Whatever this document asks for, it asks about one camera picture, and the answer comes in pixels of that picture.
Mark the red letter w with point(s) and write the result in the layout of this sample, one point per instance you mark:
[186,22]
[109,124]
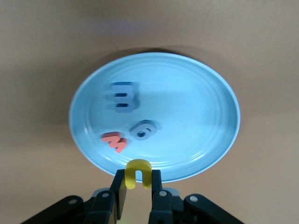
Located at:
[114,140]

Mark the yellow letter u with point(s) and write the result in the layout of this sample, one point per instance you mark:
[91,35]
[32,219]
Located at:
[137,164]

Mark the light blue letter g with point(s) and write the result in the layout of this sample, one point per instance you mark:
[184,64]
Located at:
[149,127]

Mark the blue plate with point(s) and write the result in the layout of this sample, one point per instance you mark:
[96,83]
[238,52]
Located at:
[187,112]

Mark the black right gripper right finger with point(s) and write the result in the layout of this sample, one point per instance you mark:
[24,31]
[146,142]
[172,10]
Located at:
[168,207]

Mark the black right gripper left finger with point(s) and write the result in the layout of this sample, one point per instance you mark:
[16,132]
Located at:
[102,205]

